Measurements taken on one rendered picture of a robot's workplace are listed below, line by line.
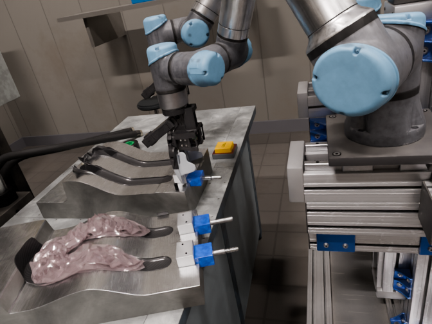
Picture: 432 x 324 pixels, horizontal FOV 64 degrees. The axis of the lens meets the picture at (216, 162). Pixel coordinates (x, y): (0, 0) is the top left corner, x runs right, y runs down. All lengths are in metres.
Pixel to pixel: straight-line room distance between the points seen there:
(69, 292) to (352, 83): 0.63
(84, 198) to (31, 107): 3.40
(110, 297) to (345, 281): 1.06
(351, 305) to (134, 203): 0.92
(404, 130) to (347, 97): 0.19
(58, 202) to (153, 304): 0.53
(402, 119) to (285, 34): 2.45
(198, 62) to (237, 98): 2.56
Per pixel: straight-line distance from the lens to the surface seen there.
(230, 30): 0.85
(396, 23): 0.68
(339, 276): 1.61
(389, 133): 0.73
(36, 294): 0.84
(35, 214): 1.30
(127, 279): 0.77
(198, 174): 0.97
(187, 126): 0.90
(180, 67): 0.80
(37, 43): 4.09
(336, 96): 0.58
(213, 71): 0.77
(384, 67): 0.55
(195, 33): 1.02
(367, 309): 1.51
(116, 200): 1.05
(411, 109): 0.74
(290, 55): 3.15
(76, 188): 1.09
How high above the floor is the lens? 1.37
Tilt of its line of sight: 27 degrees down
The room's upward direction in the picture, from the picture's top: 11 degrees counter-clockwise
